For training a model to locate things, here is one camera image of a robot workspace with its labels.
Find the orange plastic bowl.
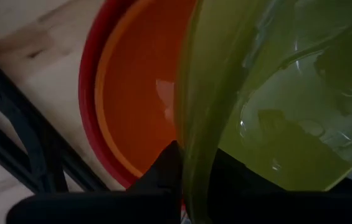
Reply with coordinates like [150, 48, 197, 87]
[93, 0, 197, 179]

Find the large red plastic bowl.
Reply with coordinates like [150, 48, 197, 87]
[78, 0, 151, 190]

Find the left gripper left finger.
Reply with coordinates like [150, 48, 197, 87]
[126, 139, 184, 200]

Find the black metal shelf frame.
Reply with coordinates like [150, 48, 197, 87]
[0, 42, 110, 195]

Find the translucent green plastic bowl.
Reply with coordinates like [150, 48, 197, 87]
[174, 0, 352, 224]

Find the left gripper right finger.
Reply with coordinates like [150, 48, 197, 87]
[207, 148, 289, 196]

